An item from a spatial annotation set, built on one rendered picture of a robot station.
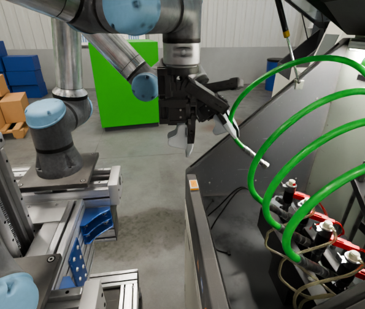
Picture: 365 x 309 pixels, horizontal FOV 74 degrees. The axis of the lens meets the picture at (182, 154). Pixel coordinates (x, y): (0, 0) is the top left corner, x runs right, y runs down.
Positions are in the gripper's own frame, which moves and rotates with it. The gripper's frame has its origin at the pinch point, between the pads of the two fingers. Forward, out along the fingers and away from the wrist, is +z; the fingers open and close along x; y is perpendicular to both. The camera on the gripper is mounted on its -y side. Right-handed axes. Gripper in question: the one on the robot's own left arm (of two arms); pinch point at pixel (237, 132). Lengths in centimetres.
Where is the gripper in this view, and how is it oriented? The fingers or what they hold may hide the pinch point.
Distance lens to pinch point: 74.2
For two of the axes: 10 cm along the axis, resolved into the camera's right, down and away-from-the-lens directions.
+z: 5.1, 8.5, -1.1
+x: -5.0, 1.9, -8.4
